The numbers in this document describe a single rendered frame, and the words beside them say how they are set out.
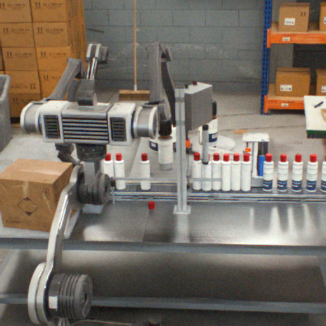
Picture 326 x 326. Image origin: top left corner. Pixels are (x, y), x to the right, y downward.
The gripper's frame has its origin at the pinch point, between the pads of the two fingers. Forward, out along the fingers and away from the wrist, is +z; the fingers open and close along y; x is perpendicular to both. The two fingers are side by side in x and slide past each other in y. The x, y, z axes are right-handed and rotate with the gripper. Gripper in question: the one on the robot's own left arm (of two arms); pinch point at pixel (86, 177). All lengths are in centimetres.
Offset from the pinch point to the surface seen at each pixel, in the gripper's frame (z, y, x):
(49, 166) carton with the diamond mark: -21.3, -24.7, -2.8
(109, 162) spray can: 0.9, -2.8, -17.4
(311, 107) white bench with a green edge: 101, 155, -99
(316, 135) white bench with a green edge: 104, 111, -94
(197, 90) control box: -1, -14, -82
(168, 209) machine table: 37.8, -14.0, -27.9
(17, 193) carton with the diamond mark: -24.0, -40.3, 11.4
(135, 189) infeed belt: 21.8, -1.6, -16.8
